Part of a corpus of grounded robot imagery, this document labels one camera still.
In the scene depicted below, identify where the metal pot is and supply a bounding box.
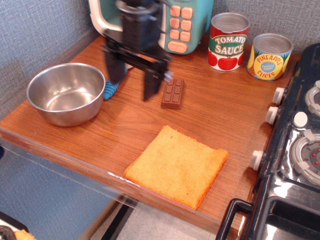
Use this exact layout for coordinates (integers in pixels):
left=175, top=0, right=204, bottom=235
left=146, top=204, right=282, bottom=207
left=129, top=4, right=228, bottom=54
left=26, top=63, right=106, bottom=127

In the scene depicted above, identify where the black toy stove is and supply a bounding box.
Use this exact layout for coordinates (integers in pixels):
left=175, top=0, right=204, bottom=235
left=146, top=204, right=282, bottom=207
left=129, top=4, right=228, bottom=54
left=243, top=43, right=320, bottom=240

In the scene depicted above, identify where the white round stove button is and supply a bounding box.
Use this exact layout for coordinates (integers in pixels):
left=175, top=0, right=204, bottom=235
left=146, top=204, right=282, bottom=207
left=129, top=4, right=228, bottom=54
left=292, top=111, right=308, bottom=128

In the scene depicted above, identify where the tomato sauce can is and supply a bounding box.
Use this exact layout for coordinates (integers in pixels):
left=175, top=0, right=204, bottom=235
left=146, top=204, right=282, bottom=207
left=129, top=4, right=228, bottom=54
left=207, top=12, right=250, bottom=72

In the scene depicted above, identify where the toy microwave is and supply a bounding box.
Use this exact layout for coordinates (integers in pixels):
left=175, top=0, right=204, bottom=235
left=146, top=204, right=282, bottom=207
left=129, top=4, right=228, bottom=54
left=88, top=0, right=214, bottom=55

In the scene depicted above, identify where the blue handled fork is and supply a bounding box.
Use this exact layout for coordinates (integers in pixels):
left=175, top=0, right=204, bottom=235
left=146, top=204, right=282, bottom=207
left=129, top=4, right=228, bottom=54
left=103, top=79, right=122, bottom=100

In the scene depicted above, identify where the orange cloth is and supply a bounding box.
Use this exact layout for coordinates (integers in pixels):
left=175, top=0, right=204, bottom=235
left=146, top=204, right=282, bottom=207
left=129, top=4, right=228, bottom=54
left=124, top=125, right=229, bottom=210

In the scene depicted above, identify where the black oven door handle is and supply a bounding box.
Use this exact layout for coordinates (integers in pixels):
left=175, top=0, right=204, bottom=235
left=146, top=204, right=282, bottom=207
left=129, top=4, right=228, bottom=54
left=215, top=198, right=254, bottom=240

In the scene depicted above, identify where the pineapple slices can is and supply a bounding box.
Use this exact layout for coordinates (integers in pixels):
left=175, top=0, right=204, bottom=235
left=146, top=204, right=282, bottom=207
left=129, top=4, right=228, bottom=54
left=247, top=33, right=294, bottom=81

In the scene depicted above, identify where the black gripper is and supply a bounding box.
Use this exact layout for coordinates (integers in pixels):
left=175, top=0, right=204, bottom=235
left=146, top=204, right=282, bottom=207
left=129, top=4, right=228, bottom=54
left=103, top=0, right=172, bottom=101

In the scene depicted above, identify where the chocolate bar toy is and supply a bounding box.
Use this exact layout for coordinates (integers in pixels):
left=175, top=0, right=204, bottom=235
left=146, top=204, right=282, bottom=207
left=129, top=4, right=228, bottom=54
left=161, top=79, right=185, bottom=110

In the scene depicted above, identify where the white stove knob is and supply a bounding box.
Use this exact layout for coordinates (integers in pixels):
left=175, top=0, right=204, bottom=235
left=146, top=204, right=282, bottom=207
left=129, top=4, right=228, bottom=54
left=265, top=106, right=279, bottom=125
left=249, top=150, right=264, bottom=171
left=272, top=87, right=286, bottom=105

